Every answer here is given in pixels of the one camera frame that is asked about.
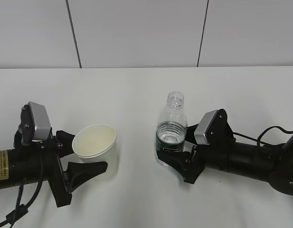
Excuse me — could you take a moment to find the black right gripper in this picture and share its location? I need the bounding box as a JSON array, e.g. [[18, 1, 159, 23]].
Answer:
[[156, 109, 234, 184]]

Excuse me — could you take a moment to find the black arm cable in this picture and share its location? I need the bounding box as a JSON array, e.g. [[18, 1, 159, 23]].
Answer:
[[232, 125, 293, 148], [0, 152, 45, 226]]

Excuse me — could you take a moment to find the white paper cup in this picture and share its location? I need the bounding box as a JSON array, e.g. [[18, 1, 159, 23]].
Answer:
[[72, 124, 118, 180]]

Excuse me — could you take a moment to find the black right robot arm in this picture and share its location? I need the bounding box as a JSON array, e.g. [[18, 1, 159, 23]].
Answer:
[[157, 109, 293, 196]]

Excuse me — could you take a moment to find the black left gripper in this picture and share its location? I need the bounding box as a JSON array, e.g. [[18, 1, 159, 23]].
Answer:
[[41, 130, 107, 208]]

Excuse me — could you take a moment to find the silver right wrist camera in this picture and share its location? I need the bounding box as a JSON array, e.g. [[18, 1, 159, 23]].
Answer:
[[194, 110, 218, 145]]

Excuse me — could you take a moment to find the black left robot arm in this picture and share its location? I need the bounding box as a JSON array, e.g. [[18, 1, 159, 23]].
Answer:
[[0, 131, 108, 207]]

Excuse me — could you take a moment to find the clear water bottle green label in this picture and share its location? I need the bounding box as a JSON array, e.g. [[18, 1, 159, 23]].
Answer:
[[156, 91, 188, 167]]

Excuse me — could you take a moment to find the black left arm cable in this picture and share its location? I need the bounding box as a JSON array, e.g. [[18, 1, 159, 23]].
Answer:
[[0, 152, 45, 226]]

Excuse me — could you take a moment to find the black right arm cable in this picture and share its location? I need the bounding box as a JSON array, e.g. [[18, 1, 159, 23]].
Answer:
[[232, 125, 293, 148]]

